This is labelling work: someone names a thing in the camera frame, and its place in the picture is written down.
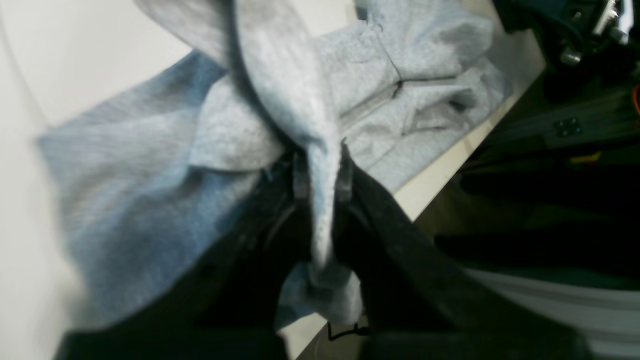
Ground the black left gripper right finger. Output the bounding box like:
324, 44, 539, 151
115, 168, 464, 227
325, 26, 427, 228
333, 145, 594, 360

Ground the grey t-shirt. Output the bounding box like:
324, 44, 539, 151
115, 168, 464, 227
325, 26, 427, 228
38, 0, 510, 330

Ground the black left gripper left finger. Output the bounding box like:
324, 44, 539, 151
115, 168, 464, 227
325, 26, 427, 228
55, 152, 311, 360

